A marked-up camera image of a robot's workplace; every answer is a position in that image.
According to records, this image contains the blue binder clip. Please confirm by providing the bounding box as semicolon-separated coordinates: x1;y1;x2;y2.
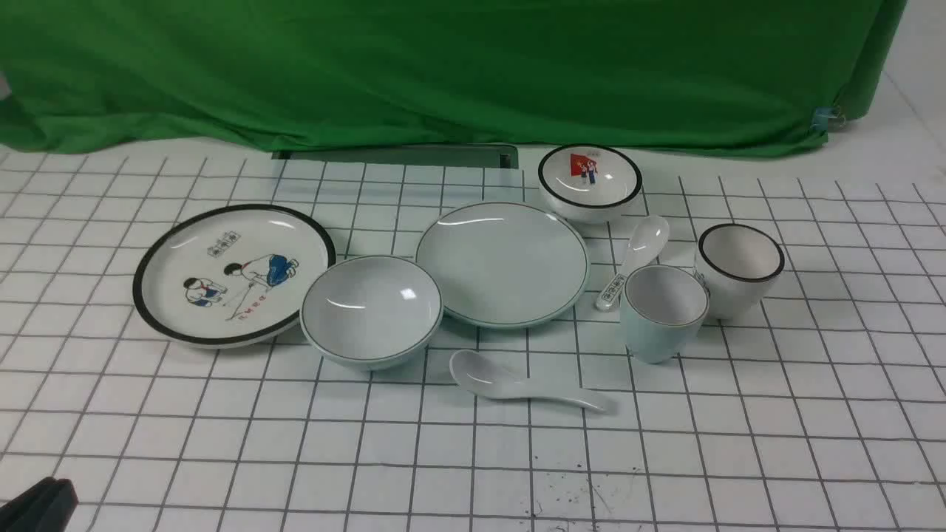
810;106;848;132

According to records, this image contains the black-rimmed white cup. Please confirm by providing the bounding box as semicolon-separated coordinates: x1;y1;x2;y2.
695;222;786;320

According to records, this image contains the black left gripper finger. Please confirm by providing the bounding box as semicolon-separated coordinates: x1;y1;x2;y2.
1;476;78;531

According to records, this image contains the plain white spoon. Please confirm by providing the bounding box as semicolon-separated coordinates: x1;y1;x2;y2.
449;349;618;414

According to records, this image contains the white spoon with characters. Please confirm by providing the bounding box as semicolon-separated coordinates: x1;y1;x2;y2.
595;215;670;313

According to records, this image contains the green backdrop cloth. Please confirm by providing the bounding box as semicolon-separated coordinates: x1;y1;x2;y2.
1;1;906;158

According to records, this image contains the pale green cup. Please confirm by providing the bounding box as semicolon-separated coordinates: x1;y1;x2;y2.
619;264;710;364

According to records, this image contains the black-rimmed cartoon plate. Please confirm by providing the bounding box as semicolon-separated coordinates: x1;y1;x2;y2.
132;203;338;348

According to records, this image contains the pale green bowl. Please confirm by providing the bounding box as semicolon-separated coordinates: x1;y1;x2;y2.
299;255;445;372

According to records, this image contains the black-rimmed cartoon bowl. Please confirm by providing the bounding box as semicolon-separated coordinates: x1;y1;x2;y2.
537;144;643;225

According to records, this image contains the pale green plate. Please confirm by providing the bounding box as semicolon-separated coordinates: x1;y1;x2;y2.
415;202;591;330

